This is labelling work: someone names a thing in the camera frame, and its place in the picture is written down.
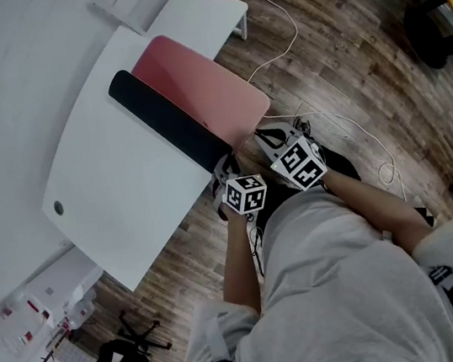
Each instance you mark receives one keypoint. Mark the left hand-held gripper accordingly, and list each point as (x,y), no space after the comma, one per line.
(245,194)

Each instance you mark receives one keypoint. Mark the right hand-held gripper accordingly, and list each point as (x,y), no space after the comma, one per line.
(300,164)

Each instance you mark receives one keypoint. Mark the pink and black mat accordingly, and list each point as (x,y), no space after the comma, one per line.
(203,90)

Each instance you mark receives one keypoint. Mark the person's right forearm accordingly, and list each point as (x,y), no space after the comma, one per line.
(376,212)

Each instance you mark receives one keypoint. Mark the person's left forearm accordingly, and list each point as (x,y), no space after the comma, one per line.
(239,259)

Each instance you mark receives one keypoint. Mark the person's grey shoe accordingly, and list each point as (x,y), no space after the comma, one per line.
(306,131)

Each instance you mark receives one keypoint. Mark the person's black trousers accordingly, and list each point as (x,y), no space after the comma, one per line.
(341,164)

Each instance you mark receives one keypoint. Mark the white chair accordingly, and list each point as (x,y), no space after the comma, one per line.
(196,18)

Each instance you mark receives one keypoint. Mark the person's grey shirt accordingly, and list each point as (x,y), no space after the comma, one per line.
(338,294)

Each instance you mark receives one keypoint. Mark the black round stool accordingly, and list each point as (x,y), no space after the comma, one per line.
(429,33)

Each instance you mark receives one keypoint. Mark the white storage boxes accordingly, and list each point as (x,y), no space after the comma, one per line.
(62,274)

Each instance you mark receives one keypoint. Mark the clear water jug red cap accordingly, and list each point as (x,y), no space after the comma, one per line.
(80,309)

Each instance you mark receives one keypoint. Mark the clear water bottle red label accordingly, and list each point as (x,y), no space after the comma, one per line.
(19,324)

